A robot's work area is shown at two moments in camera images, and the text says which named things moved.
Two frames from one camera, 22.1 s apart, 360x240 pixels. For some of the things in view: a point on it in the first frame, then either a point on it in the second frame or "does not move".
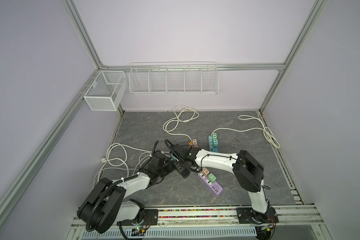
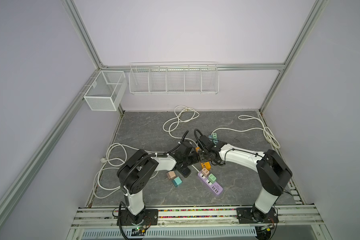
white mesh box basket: (107, 91) does not move
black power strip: (182, 169) does not move
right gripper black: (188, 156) -> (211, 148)
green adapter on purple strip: (211, 178) does not move
